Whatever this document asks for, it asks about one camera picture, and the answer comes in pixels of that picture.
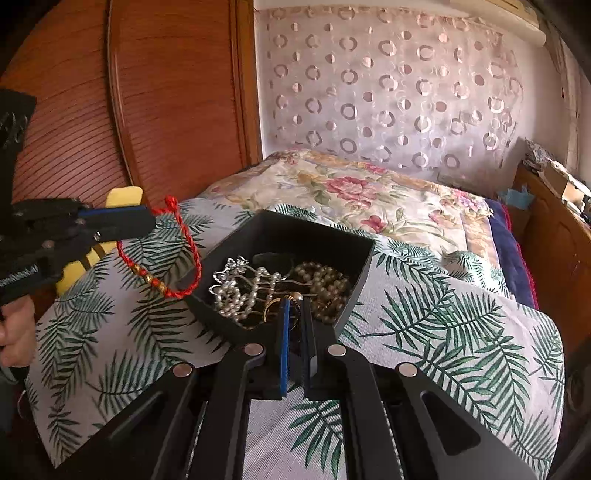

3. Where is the circle pattern sheer curtain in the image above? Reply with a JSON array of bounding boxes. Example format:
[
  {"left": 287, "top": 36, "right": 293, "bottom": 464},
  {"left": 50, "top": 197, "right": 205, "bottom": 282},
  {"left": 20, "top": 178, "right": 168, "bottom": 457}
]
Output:
[{"left": 254, "top": 5, "right": 523, "bottom": 178}]

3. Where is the floral bedspread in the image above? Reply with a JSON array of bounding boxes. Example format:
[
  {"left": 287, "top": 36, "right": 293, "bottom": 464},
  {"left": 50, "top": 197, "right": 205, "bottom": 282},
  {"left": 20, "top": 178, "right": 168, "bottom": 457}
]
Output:
[{"left": 202, "top": 149, "right": 499, "bottom": 267}]

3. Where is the beige long bead necklace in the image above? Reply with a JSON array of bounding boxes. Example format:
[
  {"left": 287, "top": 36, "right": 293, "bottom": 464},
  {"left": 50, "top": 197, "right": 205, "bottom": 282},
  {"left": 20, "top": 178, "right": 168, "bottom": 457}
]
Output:
[{"left": 287, "top": 261, "right": 352, "bottom": 325}]

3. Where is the red cord bracelet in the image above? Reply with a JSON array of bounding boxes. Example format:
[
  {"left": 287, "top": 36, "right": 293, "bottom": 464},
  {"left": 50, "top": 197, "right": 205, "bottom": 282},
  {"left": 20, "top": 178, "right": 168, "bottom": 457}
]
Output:
[{"left": 115, "top": 195, "right": 204, "bottom": 300}]

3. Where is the wall air conditioner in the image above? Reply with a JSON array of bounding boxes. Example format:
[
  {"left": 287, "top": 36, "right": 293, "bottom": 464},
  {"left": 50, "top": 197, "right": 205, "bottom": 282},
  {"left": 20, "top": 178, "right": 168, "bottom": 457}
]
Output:
[{"left": 448, "top": 0, "right": 547, "bottom": 47}]

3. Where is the black open jewelry box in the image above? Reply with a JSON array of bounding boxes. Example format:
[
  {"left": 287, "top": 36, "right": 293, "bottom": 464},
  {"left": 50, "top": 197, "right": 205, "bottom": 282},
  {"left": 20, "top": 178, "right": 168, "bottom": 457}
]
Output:
[{"left": 185, "top": 210, "right": 376, "bottom": 345}]

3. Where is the blue blanket edge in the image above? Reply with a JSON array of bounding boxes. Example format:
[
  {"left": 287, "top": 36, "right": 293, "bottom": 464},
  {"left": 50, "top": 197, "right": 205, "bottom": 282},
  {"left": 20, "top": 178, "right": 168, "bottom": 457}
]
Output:
[{"left": 486, "top": 199, "right": 539, "bottom": 310}]

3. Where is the wooden wardrobe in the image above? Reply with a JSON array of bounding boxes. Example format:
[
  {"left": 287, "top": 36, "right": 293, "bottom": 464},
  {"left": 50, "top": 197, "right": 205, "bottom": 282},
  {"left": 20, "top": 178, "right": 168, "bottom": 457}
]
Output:
[{"left": 1, "top": 1, "right": 262, "bottom": 217}]

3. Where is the palm leaf print cloth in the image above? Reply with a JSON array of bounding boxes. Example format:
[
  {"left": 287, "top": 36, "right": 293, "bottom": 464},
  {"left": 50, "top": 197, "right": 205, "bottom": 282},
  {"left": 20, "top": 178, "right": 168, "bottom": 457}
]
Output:
[{"left": 25, "top": 227, "right": 565, "bottom": 479}]

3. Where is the white pearl necklace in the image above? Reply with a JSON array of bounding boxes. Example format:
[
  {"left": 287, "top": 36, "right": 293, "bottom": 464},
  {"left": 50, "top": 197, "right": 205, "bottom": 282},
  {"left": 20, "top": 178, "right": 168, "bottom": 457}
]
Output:
[{"left": 208, "top": 256, "right": 283, "bottom": 323}]

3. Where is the wooden side cabinet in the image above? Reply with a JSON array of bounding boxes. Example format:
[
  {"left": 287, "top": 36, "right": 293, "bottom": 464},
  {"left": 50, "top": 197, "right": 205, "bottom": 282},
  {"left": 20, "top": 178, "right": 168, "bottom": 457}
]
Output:
[{"left": 513, "top": 166, "right": 590, "bottom": 355}]

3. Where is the person's left hand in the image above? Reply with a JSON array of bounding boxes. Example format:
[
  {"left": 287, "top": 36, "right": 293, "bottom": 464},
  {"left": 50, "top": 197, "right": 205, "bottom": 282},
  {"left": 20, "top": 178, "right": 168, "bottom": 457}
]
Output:
[{"left": 1, "top": 296, "right": 36, "bottom": 367}]

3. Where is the yellow plush toy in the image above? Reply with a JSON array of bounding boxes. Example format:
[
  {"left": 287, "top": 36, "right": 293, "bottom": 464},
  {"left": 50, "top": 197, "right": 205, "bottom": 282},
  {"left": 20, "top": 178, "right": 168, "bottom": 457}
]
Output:
[{"left": 55, "top": 186, "right": 143, "bottom": 297}]

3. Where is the blue paper bag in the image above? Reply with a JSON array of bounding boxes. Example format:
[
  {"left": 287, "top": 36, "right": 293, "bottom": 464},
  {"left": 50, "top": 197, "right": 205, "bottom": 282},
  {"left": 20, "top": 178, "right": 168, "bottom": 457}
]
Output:
[{"left": 497, "top": 185, "right": 535, "bottom": 210}]

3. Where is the cardboard box on cabinet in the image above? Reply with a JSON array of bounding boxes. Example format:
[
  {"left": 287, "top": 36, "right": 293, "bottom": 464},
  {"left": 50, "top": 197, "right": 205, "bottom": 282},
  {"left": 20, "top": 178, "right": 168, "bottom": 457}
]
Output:
[{"left": 541, "top": 161, "right": 590, "bottom": 203}]

